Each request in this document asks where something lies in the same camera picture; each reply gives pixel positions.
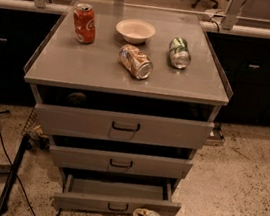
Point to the grey top drawer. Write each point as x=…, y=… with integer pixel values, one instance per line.
x=109, y=116

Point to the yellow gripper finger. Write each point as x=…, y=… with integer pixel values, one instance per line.
x=141, y=212

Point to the green soda can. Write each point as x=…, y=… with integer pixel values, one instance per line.
x=179, y=54

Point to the grey drawer cabinet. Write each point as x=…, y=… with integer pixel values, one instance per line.
x=65, y=63

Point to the grey drawer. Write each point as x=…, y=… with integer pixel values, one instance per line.
x=109, y=116
x=118, y=197
x=117, y=157

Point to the grey middle drawer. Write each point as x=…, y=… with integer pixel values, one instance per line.
x=117, y=157

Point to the red soda can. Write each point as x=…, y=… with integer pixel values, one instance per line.
x=84, y=23

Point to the grey bottom drawer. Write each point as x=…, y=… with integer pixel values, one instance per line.
x=118, y=197

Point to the gold soda can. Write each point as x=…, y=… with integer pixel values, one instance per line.
x=137, y=63

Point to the white bowl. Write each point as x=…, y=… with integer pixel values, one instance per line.
x=135, y=31

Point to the black metal stand leg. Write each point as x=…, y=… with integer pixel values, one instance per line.
x=11, y=178

